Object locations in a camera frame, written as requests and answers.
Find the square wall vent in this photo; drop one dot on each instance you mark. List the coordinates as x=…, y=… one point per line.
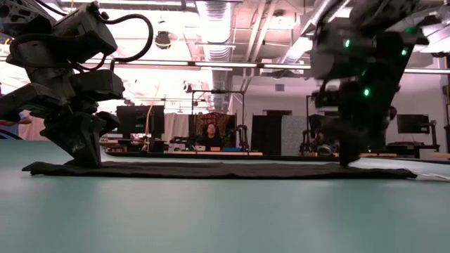
x=279, y=87

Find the grey partition panel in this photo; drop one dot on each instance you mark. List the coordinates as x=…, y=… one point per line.
x=293, y=135

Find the black robot station frame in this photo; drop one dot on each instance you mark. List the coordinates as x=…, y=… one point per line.
x=218, y=91

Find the black ceiling dome camera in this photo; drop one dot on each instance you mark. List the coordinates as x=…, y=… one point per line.
x=162, y=40

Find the white curtain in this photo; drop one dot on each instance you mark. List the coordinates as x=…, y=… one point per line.
x=177, y=126

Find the wall-mounted black monitor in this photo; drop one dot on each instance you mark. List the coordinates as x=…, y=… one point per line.
x=413, y=123

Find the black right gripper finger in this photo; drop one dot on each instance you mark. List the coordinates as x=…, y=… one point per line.
x=362, y=135
x=333, y=133

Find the black aluminium table frame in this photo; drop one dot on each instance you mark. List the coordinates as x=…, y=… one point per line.
x=246, y=157

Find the green table mat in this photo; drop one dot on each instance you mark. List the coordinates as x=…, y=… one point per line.
x=225, y=218

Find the round ceiling fixture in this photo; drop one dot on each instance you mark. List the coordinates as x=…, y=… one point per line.
x=279, y=15

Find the silver ventilation duct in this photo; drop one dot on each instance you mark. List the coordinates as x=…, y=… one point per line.
x=318, y=10
x=215, y=28

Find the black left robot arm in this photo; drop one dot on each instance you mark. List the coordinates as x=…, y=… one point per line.
x=21, y=14

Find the person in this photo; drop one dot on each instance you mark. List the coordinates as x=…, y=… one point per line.
x=25, y=118
x=211, y=137

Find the brown patterned cloth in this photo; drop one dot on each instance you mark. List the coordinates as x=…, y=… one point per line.
x=225, y=119

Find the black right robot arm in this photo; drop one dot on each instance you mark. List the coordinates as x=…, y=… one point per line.
x=386, y=8

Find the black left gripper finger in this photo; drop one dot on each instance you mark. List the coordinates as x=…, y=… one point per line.
x=102, y=124
x=63, y=130

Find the black desk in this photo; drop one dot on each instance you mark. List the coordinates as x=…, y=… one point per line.
x=404, y=145

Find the black partition panel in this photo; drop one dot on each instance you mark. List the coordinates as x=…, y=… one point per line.
x=266, y=135

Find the background black robot arm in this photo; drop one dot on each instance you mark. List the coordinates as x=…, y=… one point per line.
x=242, y=135

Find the long ceiling light bar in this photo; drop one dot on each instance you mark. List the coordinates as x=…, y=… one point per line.
x=225, y=64

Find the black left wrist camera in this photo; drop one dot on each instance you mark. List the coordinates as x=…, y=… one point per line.
x=98, y=84

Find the black towel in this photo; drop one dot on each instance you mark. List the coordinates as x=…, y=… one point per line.
x=211, y=170

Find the black hanging camera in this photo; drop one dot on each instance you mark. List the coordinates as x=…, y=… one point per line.
x=187, y=88

